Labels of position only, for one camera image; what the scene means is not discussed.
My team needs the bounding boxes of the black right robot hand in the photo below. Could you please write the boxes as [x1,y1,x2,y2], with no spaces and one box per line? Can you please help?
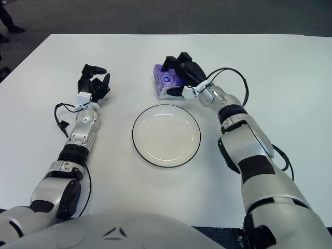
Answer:
[161,52,208,97]

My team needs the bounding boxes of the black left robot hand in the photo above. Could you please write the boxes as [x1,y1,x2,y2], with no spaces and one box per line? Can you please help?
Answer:
[77,64,112,103]

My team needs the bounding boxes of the purple tissue paper pack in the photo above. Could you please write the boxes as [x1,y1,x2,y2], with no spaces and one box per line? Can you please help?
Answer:
[152,64,186,100]

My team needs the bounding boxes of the white plate with black rim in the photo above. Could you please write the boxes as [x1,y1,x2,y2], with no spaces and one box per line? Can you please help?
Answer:
[132,104,202,168]

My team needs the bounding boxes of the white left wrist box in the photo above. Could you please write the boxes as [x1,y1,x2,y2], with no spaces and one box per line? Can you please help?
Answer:
[77,92,92,106]

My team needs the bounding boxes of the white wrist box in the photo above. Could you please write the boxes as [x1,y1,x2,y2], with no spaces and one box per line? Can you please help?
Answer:
[77,92,92,106]
[181,86,199,100]

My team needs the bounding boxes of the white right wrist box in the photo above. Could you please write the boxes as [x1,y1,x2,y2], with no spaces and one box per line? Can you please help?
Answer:
[181,86,199,100]

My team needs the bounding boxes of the person legs in dark trousers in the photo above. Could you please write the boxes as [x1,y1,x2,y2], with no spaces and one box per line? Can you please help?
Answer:
[0,0,26,44]

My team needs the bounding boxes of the grey robot torso shell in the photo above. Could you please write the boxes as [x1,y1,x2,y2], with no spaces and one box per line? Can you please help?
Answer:
[5,211,226,249]

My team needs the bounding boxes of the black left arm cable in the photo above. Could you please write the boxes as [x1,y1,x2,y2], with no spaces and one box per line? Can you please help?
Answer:
[53,103,92,218]

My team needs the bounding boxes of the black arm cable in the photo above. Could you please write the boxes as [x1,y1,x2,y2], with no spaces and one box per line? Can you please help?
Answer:
[204,67,295,181]
[53,103,92,218]

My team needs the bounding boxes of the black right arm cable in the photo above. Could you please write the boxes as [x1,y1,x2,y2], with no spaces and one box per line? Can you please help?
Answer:
[204,67,295,181]

